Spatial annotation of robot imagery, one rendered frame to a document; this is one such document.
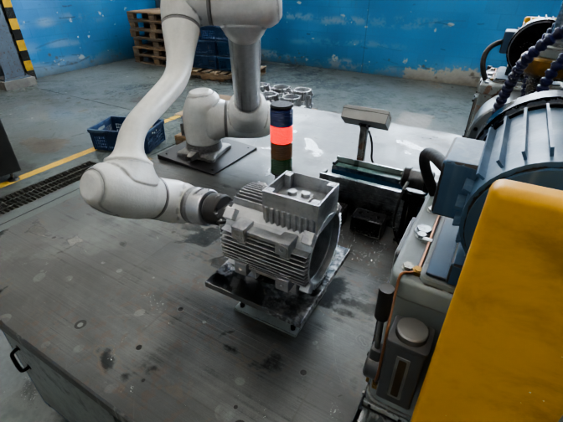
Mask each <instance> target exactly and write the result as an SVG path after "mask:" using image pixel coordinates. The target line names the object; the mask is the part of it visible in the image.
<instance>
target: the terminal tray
mask: <svg viewBox="0 0 563 422"><path fill-rule="evenodd" d="M288 172H290V173H291V174H287V173H288ZM330 183H333V184H334V185H330ZM268 188H272V190H268ZM338 192H339V183H335V182H331V181H328V180H324V179H321V178H315V177H311V176H308V175H304V174H301V173H297V172H291V171H287V170H286V171H285V172H284V173H283V174H282V175H281V176H279V177H278V178H277V179H276V180H274V181H273V182H272V183H270V184H269V185H268V186H267V187H265V188H264V189H263V190H262V208H263V219H264V220H265V222H266V223H268V222H271V224H274V223H275V224H276V226H279V225H281V227H282V228H285V227H287V230H289V229H292V231H293V232H296V231H297V230H298V233H299V234H301V233H302V232H304V230H306V231H309V232H312V233H314V234H316V235H319V234H318V233H319V230H320V229H321V231H320V233H321V232H322V231H323V229H324V228H325V227H326V225H327V224H328V223H329V222H330V220H331V219H332V218H333V216H334V215H335V214H332V215H330V214H331V213H333V212H337V205H338ZM315 200H316V201H318V202H317V203H314V202H313V201H315ZM329 215H330V216H329ZM328 216H329V217H328ZM327 217H328V219H327V220H326V218H327ZM325 220H326V222H325V223H324V221H325ZM323 223H324V224H323ZM322 225H323V227H322ZM321 227H322V228H321Z"/></svg>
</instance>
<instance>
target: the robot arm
mask: <svg viewBox="0 0 563 422"><path fill-rule="evenodd" d="M160 12H161V20H162V31H163V39H164V45H165V51H166V60H167V63H166V69H165V71H164V73H163V76H162V77H161V79H160V80H159V81H158V82H157V83H156V84H155V85H154V86H153V87H152V88H151V89H150V90H149V91H148V93H147V94H146V95H145V96H144V97H143V98H142V99H141V100H140V102H139V103H138V104H137V105H136V106H135V107H134V108H133V110H132V111H131V112H130V113H129V114H128V116H127V118H126V119H125V120H124V121H123V123H122V125H121V128H120V130H119V133H118V136H117V139H116V145H115V148H114V150H113V152H112V154H111V155H110V156H108V157H106V158H104V162H100V163H97V164H96V165H94V166H92V167H89V168H88V169H87V170H86V171H85V172H84V174H83V175H82V177H81V179H80V193H81V196H82V197H83V199H84V200H85V202H86V203H87V204H88V205H89V206H91V207H92V208H94V209H95V210H97V211H99V212H102V213H104V214H109V215H112V216H116V217H120V218H125V219H154V220H159V221H163V222H167V223H173V224H174V223H179V224H185V223H191V224H199V225H203V226H210V225H212V224H213V225H218V226H219V227H220V231H223V230H222V228H223V227H224V226H225V224H226V220H227V219H226V218H224V217H223V214H224V212H225V209H226V206H230V207H232V206H233V204H234V200H233V199H232V198H231V197H230V196H228V195H226V194H222V193H217V192H216V191H214V190H213V189H207V188H200V187H194V186H193V185H191V184H189V183H184V182H182V181H179V180H174V179H167V178H159V177H158V175H157V174H156V172H155V170H154V167H153V163H152V162H151V161H150V160H149V159H148V158H147V156H146V154H145V151H144V142H145V137H146V134H147V132H148V131H149V129H150V128H151V127H152V126H153V124H154V123H155V122H156V121H157V120H158V119H159V118H160V117H161V116H162V114H163V113H164V112H165V111H166V110H167V109H168V108H169V107H170V105H171V104H172V103H174V101H175V100H176V99H177V98H178V97H179V96H180V95H181V94H182V92H183V90H184V89H185V87H186V85H187V83H188V82H189V77H190V75H191V71H192V68H193V63H194V55H195V50H196V47H197V43H198V39H199V33H200V27H204V26H213V25H214V26H220V27H221V29H222V30H223V31H224V33H225V36H226V37H227V38H228V41H229V50H230V65H231V73H232V80H233V89H234V94H233V95H232V97H231V98H230V100H222V99H220V97H219V95H218V94H217V93H216V92H215V91H213V90H211V89H209V88H197V89H193V90H191V91H190V92H189V93H188V95H187V97H186V100H185V102H184V106H183V128H184V133H185V137H186V147H185V148H184V149H182V150H180V151H178V152H177V154H178V156H179V157H186V158H187V161H188V162H192V161H194V160H196V159H198V160H201V161H206V162H208V163H213V162H215V160H216V159H217V158H218V157H220V156H221V155H222V154H223V153H224V152H225V151H227V150H229V149H231V145H230V144H229V143H223V142H222V141H221V139H222V138H225V137H233V138H261V137H264V136H269V135H270V134H271V133H270V104H271V102H269V101H266V99H265V97H264V96H263V95H262V94H261V93H260V88H261V37H262V36H263V34H264V33H265V31H266V29H267V28H272V27H273V26H275V25H276V24H278V23H279V21H280V20H281V18H282V0H161V3H160Z"/></svg>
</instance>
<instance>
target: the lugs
mask: <svg viewBox="0 0 563 422"><path fill-rule="evenodd" d="M341 208H342V207H341V205H340V204H339V203H338V205H337V212H336V213H338V214H339V213H340V210H341ZM238 213H239V210H238V209H236V208H232V207H230V206H226V209H225V212H224V214H223V217H224V218H226V219H229V220H232V221H235V220H236V217H237V215H238ZM317 237H318V236H317V235H316V234H314V233H312V232H309V231H306V230H304V232H303V235H302V239H301V243H302V244H304V245H307V246H310V247H313V246H314V244H315V241H316V239H317ZM227 262H228V263H231V264H232V265H234V264H235V261H234V260H232V259H228V261H227ZM313 287H314V285H312V284H311V285H310V284H308V285H307V286H306V287H302V286H300V287H299V290H300V291H303V292H305V293H308V294H312V289H313Z"/></svg>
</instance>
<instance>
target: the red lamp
mask: <svg viewBox="0 0 563 422"><path fill-rule="evenodd" d="M270 133H271V134H270V135H271V142H272V143H274V144H277V145H286V144H289V143H291V142H292V141H293V140H292V139H293V134H292V133H293V125H292V126H290V127H287V128H277V127H274V126H271V125H270Z"/></svg>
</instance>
